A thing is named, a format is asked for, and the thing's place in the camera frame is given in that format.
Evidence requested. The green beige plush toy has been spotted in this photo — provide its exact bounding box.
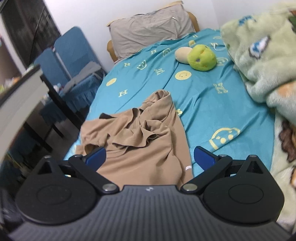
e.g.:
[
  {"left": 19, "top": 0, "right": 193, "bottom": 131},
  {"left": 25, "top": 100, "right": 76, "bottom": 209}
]
[{"left": 175, "top": 44, "right": 217, "bottom": 71}]

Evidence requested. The teal patterned bed sheet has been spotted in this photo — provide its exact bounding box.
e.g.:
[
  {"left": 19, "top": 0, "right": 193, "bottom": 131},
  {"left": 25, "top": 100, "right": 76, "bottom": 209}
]
[{"left": 65, "top": 29, "right": 274, "bottom": 177}]

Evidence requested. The grey pillow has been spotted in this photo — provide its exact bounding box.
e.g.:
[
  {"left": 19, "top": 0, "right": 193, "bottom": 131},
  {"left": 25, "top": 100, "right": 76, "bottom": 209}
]
[{"left": 108, "top": 4, "right": 197, "bottom": 60}]

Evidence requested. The light green fleece blanket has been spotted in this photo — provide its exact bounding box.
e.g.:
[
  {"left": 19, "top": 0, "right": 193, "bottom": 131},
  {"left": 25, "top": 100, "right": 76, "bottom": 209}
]
[{"left": 221, "top": 1, "right": 295, "bottom": 234}]

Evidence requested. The blue covered chair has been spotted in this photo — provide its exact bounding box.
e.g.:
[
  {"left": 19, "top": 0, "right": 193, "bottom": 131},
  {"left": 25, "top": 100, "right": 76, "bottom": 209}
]
[{"left": 34, "top": 27, "right": 106, "bottom": 114}]

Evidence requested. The tan t-shirt white print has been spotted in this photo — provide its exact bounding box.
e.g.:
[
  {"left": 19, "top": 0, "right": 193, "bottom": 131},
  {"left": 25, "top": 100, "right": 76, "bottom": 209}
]
[{"left": 75, "top": 90, "right": 193, "bottom": 188}]

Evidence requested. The white dark-legged table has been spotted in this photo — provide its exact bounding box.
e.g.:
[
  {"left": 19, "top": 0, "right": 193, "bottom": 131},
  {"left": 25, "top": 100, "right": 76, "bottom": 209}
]
[{"left": 1, "top": 65, "right": 83, "bottom": 159}]

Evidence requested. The grey cloth on chair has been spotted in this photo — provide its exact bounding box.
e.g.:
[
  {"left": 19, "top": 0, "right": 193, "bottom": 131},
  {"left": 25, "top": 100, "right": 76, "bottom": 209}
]
[{"left": 63, "top": 61, "right": 103, "bottom": 93}]

